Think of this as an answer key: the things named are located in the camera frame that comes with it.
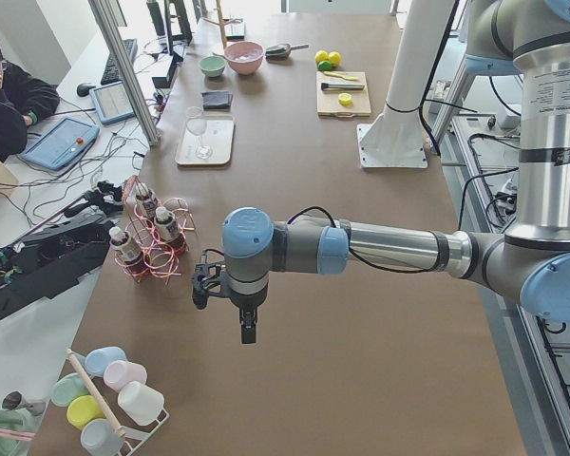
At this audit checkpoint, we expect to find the metal ice scoop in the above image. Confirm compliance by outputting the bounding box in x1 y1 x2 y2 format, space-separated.
265 43 310 60

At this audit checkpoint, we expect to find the grey blue plastic cup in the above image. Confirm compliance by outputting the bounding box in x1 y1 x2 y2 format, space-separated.
80 418 124 456

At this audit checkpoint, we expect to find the blue teach pendant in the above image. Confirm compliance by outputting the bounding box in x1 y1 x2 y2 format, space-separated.
19 118 100 170
89 81 134 125

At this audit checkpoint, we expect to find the beige plastic tray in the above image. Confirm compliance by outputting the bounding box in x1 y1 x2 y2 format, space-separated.
175 113 235 166

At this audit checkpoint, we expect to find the tea bottle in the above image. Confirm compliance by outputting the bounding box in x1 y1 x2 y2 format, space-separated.
155 206 183 250
135 183 158 219
108 226 147 278

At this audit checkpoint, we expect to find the green plastic cup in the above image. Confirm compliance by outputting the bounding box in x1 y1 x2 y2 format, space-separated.
50 372 89 408

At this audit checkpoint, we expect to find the half lemon slice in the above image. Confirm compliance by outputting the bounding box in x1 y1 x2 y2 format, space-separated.
338 93 352 105

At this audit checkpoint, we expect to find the seated person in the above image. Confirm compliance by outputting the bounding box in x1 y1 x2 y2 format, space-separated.
0 48 60 162

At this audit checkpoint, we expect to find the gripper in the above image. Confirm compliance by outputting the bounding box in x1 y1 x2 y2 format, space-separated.
229 279 268 343

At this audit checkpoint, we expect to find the dark folded cloth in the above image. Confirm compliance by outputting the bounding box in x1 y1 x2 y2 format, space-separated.
201 90 233 110

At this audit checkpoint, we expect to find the yellow plastic knife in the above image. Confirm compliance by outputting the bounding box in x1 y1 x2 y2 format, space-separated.
323 71 359 81

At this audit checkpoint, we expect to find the wooden cutting board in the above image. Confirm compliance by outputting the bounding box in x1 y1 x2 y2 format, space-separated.
316 71 371 118

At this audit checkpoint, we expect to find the white cup rack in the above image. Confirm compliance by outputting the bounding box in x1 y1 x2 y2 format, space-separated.
66 349 170 455

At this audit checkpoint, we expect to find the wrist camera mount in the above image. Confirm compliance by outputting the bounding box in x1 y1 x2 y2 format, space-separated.
191 248 230 310

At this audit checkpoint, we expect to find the yellow lemon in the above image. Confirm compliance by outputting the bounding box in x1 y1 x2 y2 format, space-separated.
314 49 329 65

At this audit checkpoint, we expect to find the white plastic cup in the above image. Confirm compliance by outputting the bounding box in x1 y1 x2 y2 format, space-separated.
117 381 165 426

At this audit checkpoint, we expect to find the clear wine glass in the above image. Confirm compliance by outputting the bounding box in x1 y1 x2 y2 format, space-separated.
185 106 213 160

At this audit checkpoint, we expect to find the steel muddler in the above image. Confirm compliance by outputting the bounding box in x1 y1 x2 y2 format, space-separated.
320 82 365 91

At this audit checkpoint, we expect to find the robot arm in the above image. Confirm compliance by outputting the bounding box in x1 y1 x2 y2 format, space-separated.
204 12 493 352

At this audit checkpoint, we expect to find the copper wire bottle basket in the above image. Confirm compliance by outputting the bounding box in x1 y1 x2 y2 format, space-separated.
110 176 196 283

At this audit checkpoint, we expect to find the yellow plastic cup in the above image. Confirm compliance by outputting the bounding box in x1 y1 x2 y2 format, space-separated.
66 394 105 430

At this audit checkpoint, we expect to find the blue teach pendant near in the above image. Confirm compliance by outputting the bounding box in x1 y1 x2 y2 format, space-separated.
19 118 100 170

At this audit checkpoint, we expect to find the pink bowl with ice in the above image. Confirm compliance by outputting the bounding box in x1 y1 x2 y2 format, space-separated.
224 41 265 75

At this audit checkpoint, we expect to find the blue teach pendant far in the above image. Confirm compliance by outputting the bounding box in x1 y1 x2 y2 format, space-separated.
89 81 134 125

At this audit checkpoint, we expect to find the aluminium frame post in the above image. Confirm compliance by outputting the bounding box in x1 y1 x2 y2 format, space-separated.
88 0 160 147

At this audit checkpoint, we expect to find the black keyboard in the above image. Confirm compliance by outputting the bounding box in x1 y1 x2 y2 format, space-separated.
99 37 139 86

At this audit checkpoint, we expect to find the black computer mouse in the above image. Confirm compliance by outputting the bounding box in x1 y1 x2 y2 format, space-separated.
76 83 96 98

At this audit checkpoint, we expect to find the green bowl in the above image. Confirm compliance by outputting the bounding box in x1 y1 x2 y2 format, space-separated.
199 55 226 78

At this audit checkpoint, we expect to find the pink plastic cup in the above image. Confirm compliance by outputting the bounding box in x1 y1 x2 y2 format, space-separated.
103 360 147 392

